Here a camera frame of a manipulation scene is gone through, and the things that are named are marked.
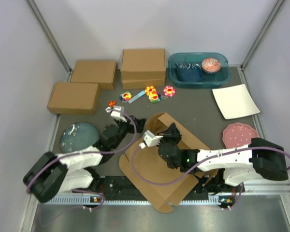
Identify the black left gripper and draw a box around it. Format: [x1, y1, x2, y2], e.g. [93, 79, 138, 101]
[112, 116, 146, 149]

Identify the brown cardboard box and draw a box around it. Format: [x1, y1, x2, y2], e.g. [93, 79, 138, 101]
[119, 113, 209, 213]

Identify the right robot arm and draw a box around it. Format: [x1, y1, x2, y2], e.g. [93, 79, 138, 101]
[158, 123, 289, 191]

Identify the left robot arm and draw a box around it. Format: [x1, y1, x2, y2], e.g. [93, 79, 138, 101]
[23, 116, 146, 203]

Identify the folded cardboard box back left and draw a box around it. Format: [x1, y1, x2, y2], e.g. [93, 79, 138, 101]
[71, 60, 117, 90]

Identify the folded cardboard box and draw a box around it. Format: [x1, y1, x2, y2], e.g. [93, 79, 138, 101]
[47, 82, 100, 115]
[71, 60, 117, 90]

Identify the folded cardboard box front left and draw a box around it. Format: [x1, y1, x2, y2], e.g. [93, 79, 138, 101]
[47, 82, 100, 115]

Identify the stacked cardboard box top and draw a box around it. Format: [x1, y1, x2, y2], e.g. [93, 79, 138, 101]
[120, 48, 166, 80]

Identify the orange glitter leaf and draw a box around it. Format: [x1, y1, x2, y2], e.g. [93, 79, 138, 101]
[109, 101, 116, 108]

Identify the blue flower plush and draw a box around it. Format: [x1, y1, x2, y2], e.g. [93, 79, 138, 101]
[119, 91, 132, 102]

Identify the light blue tube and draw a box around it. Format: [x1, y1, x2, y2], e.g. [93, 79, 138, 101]
[128, 90, 145, 103]

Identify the rainbow flower plush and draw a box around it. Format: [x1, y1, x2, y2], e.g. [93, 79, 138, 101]
[148, 92, 168, 103]

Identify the pink flower plush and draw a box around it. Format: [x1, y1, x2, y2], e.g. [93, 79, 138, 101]
[163, 86, 176, 97]

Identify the orange flower plush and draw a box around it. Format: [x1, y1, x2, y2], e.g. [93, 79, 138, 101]
[145, 86, 156, 96]

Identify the blue round plate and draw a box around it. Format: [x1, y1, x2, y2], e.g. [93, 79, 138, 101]
[59, 122, 99, 153]

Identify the blue patterned bowl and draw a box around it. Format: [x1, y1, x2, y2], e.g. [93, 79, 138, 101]
[175, 63, 204, 82]

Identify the pink dotted plate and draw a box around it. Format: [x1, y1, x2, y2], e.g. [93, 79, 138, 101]
[222, 122, 259, 148]

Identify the teal plastic bin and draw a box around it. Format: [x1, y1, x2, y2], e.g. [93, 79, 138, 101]
[167, 52, 232, 89]

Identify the white square plate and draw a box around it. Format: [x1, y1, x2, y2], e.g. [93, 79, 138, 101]
[212, 84, 261, 120]

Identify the red patterned bowl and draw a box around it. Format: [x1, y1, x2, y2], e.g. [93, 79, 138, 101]
[201, 58, 221, 74]

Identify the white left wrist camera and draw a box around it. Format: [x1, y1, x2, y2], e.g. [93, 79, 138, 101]
[105, 105, 127, 122]

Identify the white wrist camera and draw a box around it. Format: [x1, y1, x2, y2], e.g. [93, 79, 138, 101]
[139, 130, 163, 149]
[105, 105, 127, 122]

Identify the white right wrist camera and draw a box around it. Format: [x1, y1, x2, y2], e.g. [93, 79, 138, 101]
[139, 130, 163, 149]

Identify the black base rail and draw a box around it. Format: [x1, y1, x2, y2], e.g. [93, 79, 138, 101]
[86, 175, 240, 201]

